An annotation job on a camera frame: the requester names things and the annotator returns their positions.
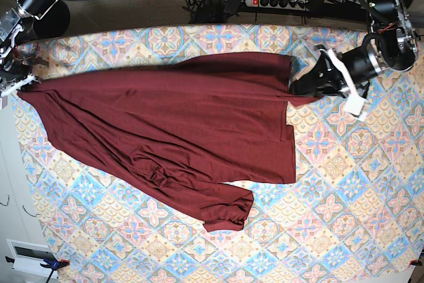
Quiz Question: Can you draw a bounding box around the white floor outlet box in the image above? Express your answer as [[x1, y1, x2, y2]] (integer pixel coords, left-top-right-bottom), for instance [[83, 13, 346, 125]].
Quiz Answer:
[[6, 239, 54, 278]]

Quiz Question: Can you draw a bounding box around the maroon long-sleeve t-shirt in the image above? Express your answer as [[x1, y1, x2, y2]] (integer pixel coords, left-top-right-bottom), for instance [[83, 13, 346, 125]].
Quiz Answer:
[[19, 52, 315, 232]]

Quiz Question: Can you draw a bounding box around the orange clamp lower right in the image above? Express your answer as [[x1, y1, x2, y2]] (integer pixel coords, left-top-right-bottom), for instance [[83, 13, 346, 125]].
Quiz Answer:
[[409, 260, 423, 266]]

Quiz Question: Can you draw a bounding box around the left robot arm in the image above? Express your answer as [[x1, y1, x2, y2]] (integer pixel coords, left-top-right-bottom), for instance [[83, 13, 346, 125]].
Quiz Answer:
[[289, 0, 418, 121]]

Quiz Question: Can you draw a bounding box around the blue clamp lower left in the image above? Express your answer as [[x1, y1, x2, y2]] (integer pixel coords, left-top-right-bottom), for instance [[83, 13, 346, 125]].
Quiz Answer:
[[5, 256, 70, 282]]

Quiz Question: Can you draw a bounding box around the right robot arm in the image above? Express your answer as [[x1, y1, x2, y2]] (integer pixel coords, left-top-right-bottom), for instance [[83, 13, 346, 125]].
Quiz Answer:
[[1, 0, 70, 109]]

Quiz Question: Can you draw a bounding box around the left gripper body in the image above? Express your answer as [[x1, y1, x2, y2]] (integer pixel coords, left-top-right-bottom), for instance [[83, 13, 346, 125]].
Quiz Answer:
[[312, 44, 382, 121]]

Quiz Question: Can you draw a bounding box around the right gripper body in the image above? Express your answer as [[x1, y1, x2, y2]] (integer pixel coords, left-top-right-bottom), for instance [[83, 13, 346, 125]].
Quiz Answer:
[[1, 60, 39, 109]]

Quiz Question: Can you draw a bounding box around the patterned tile tablecloth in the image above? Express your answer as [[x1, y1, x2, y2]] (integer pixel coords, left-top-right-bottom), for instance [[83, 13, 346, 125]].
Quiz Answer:
[[7, 25, 424, 283]]

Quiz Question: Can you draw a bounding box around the white power strip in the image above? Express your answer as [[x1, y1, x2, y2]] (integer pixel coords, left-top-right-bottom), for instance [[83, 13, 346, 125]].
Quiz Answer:
[[244, 0, 307, 11]]

